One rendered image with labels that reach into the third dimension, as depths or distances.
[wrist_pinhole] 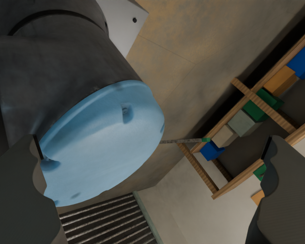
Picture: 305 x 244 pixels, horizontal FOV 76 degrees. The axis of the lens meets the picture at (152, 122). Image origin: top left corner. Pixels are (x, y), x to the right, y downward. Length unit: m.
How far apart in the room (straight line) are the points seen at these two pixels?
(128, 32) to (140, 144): 0.29
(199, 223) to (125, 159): 3.40
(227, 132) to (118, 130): 2.42
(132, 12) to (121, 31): 0.04
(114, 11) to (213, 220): 3.25
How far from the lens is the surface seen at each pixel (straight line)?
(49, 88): 0.18
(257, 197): 3.04
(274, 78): 2.45
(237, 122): 2.52
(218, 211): 3.34
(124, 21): 0.43
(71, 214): 2.99
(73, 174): 0.19
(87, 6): 0.34
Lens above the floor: 0.99
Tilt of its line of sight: 30 degrees down
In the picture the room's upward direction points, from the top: 145 degrees clockwise
